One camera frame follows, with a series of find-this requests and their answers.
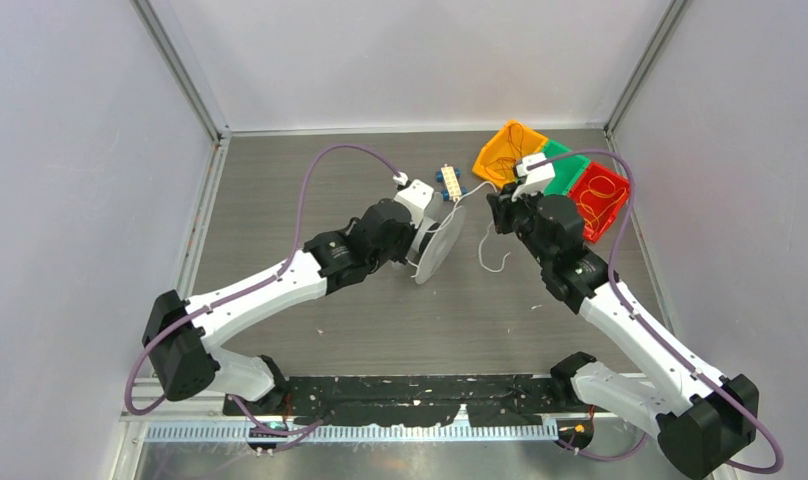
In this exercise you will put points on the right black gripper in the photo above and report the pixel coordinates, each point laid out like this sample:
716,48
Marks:
502,206

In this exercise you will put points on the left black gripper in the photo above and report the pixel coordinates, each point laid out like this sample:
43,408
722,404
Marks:
410,237

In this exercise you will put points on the clear plastic cable spool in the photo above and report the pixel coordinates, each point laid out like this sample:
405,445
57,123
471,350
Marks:
434,240

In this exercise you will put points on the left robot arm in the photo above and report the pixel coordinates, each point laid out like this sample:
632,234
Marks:
184,339

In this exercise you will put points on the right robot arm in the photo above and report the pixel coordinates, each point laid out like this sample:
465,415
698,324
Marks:
699,417

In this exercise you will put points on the orange plastic bin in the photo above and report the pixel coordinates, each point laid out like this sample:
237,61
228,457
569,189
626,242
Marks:
496,159

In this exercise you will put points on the green plastic bin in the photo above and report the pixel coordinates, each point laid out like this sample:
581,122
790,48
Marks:
567,170

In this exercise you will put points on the red plastic bin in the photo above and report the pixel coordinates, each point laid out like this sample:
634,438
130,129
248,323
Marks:
599,195

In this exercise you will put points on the beige blue connector block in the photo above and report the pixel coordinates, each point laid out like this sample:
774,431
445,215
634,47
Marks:
449,177

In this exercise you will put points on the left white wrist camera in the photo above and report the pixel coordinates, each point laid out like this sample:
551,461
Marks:
415,195

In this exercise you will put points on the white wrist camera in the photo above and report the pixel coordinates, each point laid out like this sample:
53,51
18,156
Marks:
533,174
415,195

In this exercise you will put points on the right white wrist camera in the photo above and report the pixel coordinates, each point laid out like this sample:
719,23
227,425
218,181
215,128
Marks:
533,174

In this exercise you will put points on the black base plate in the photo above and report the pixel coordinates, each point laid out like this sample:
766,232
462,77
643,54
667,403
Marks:
423,401

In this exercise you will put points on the slotted cable duct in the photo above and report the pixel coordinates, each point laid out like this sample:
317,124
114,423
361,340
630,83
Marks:
235,432

